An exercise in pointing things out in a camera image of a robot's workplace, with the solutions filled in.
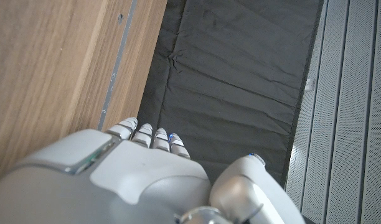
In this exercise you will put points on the black fabric backdrop curtain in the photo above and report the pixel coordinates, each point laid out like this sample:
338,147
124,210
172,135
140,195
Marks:
234,77

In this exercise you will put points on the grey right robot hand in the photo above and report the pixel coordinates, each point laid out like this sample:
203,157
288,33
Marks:
131,180

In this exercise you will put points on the grey tape strip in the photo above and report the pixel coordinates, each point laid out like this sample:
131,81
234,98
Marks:
117,62

